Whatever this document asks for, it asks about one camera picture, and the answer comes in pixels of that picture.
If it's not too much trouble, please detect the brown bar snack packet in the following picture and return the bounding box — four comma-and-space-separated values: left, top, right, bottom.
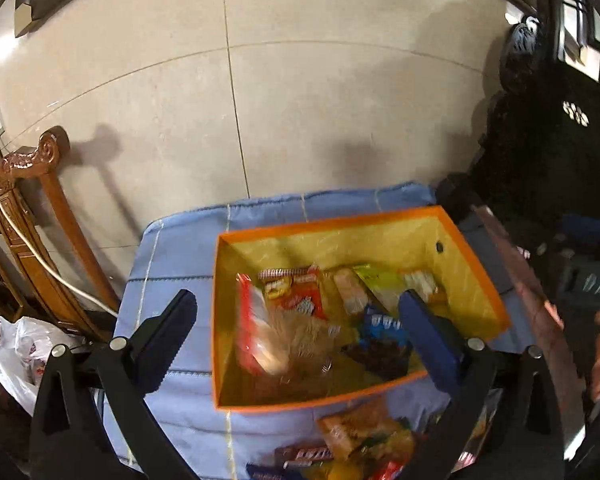
274, 444, 333, 470

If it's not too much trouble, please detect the dark cone snack packet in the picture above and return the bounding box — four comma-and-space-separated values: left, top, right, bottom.
341, 337, 417, 380

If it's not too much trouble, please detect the blue quilted mat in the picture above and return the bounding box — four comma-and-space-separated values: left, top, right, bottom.
100, 182, 511, 480

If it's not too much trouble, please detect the small red snack packet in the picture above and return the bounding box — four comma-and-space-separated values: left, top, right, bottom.
372, 459, 406, 480

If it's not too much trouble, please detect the white cable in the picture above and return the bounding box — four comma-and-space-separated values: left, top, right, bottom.
0, 132, 120, 318

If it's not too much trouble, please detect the pink fishbone snack packet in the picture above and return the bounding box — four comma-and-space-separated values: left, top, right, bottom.
334, 267, 370, 316

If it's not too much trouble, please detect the white red-print snack packet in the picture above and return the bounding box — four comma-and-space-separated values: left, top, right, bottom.
402, 269, 448, 306

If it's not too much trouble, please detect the dark carved wooden furniture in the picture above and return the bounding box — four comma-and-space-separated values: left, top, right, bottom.
437, 0, 600, 480

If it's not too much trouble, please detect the red snack bag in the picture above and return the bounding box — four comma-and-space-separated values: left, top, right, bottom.
257, 266, 328, 321

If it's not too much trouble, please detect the yellow biscuit packet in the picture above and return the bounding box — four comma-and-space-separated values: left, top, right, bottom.
316, 399, 413, 462

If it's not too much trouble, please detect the blue cookie packet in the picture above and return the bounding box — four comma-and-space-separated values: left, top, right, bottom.
357, 305, 412, 348

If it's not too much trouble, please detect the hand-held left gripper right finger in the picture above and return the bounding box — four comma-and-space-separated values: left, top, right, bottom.
398, 288, 566, 480

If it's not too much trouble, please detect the brown wooden chair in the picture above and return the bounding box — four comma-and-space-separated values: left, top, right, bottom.
0, 126, 121, 341

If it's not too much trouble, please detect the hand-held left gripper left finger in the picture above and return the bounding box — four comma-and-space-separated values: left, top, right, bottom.
30, 288, 198, 480

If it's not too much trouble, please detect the clear rice cracker packet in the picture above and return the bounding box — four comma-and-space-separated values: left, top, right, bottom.
236, 272, 343, 378

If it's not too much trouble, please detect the orange cardboard box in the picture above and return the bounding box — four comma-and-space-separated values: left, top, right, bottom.
211, 205, 512, 413

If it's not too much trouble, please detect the yellow bread packet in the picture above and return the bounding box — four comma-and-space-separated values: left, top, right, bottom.
310, 460, 376, 480

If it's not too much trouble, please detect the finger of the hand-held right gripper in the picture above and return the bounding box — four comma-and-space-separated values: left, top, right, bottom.
555, 212, 600, 251

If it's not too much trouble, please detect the light green candy bag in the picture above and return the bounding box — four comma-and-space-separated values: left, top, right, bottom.
354, 262, 406, 311

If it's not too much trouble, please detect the white plastic bag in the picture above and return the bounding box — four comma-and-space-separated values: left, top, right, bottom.
0, 315, 88, 416

